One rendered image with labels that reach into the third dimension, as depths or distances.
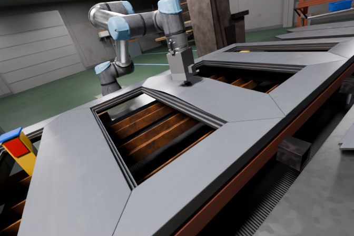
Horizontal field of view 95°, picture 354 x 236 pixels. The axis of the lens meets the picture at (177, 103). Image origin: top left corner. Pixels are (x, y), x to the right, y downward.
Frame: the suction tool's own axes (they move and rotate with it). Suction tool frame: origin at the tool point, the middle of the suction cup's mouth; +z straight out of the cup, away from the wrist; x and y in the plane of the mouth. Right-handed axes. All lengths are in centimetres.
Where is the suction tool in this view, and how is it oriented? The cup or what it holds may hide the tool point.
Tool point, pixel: (187, 87)
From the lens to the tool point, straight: 67.1
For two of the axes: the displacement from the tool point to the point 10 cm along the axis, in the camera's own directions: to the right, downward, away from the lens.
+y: 5.2, -4.8, 7.1
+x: -8.3, -0.7, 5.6
